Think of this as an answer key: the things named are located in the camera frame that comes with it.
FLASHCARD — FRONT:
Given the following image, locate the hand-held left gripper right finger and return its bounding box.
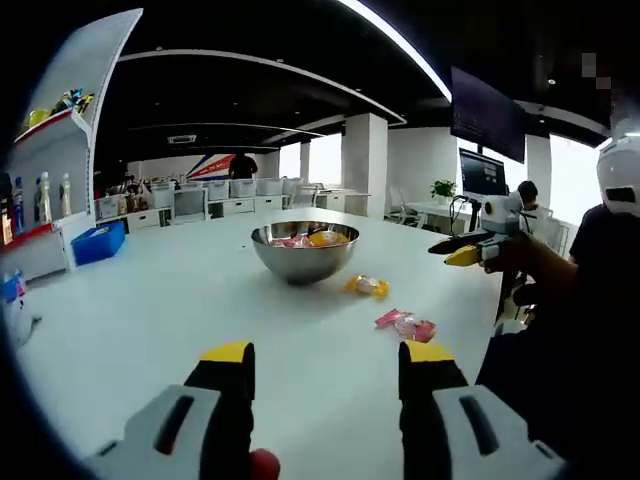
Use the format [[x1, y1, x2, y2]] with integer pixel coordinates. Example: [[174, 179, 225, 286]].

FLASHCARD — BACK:
[[397, 341, 572, 480]]

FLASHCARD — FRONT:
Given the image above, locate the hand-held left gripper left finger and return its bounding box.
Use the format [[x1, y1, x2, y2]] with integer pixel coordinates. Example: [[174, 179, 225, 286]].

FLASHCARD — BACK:
[[81, 340, 257, 480]]

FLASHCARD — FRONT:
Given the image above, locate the pink marshmallow packet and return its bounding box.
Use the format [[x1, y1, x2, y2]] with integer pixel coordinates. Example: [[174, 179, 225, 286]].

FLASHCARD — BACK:
[[374, 308, 437, 345]]

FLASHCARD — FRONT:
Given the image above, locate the yellow marshmallow packet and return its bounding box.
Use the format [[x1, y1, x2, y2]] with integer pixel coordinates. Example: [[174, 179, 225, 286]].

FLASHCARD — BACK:
[[343, 273, 390, 301]]

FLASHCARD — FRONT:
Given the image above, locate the silver metal bowl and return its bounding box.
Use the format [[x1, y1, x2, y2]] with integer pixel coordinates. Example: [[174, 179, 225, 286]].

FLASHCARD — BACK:
[[249, 222, 361, 287]]

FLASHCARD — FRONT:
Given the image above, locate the person's right hand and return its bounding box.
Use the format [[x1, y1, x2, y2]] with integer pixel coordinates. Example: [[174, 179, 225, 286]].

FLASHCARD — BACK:
[[482, 234, 532, 275]]

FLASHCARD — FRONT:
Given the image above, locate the person's left hand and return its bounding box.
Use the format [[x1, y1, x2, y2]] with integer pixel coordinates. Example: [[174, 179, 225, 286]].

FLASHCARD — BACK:
[[248, 448, 282, 480]]

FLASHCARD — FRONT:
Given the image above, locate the white side desk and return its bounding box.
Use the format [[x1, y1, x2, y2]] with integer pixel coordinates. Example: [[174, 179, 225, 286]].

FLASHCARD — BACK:
[[407, 201, 476, 234]]

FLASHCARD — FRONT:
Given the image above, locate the dark desk monitor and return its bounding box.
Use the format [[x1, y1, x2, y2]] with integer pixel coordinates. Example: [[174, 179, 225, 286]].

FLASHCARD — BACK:
[[459, 148, 509, 201]]

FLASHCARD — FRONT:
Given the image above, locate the green potted plant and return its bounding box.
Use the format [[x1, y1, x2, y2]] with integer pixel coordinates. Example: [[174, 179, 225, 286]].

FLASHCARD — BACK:
[[430, 179, 457, 206]]

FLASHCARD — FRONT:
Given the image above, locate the white office chair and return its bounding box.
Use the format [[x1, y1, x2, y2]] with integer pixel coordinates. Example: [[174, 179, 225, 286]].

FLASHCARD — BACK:
[[388, 186, 407, 221], [399, 187, 426, 227]]

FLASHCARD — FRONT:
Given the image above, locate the white table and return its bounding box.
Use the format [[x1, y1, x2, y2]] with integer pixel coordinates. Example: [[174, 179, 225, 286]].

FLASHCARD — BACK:
[[4, 207, 504, 480]]

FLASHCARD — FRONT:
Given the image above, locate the white chest-worn device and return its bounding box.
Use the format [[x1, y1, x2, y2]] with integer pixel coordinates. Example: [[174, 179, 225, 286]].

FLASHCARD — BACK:
[[597, 99, 640, 219]]

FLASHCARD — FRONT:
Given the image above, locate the person in black shirt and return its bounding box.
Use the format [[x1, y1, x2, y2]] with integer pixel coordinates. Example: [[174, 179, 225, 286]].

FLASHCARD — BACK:
[[474, 202, 640, 480]]

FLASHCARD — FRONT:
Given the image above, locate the ceiling light strip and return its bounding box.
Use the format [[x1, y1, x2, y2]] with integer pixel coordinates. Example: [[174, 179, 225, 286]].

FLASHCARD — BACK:
[[339, 0, 454, 99]]

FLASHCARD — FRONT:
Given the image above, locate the row of white low cabinets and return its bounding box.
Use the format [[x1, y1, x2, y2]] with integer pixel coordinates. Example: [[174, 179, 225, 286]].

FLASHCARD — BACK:
[[94, 192, 346, 234]]

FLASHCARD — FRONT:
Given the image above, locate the blue plastic tray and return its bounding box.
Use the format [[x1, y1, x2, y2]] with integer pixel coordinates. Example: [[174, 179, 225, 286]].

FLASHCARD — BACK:
[[70, 221, 126, 267]]

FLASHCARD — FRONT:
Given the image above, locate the row of white storage bins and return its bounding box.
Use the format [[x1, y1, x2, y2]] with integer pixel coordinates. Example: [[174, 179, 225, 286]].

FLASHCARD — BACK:
[[97, 177, 306, 209]]

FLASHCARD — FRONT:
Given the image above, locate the blue pink tissue pack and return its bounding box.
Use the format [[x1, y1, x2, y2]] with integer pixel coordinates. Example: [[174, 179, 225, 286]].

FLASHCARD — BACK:
[[2, 271, 27, 304]]

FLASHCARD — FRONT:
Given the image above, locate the cream drink bottle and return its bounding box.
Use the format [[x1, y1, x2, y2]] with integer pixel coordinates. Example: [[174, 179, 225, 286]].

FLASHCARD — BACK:
[[59, 173, 74, 217], [33, 171, 53, 225]]

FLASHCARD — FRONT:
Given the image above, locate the blue drink bottle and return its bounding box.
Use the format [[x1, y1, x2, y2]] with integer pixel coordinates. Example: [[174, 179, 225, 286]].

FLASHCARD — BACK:
[[12, 176, 26, 235]]

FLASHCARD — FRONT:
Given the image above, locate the white display shelf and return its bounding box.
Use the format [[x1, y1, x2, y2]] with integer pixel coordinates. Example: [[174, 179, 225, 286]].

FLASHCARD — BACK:
[[0, 7, 145, 284]]

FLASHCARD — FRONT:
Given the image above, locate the row of snack bags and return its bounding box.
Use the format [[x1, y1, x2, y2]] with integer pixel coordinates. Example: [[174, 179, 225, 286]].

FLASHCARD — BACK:
[[27, 88, 96, 129]]

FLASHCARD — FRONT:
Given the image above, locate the large dark wall screen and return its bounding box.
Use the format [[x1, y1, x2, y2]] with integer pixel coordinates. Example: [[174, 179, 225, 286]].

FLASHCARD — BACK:
[[450, 65, 526, 164]]

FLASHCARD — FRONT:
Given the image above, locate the blue orange wall banner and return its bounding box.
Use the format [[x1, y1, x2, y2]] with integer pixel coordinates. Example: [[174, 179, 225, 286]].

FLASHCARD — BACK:
[[187, 152, 236, 181]]

